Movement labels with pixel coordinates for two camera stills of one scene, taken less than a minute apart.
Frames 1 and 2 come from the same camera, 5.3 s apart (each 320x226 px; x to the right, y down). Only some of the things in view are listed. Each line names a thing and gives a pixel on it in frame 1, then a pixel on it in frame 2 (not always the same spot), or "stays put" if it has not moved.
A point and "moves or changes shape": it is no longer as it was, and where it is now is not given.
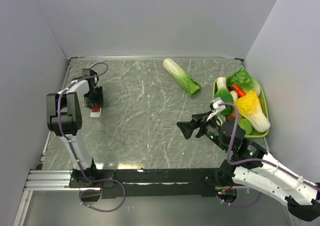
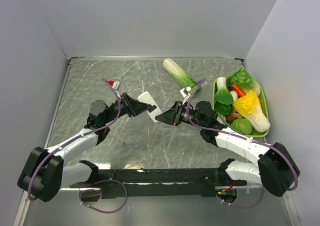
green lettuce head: [243, 79] stays put
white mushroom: [235, 95] stays put
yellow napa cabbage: [249, 106] stays put
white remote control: [96, 111] moves or changes shape
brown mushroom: [232, 116] stays put
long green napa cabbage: [181, 77] stays put
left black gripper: [99, 100] to [135, 107]
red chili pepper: [241, 92] stays put
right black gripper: [186, 127] to [173, 117]
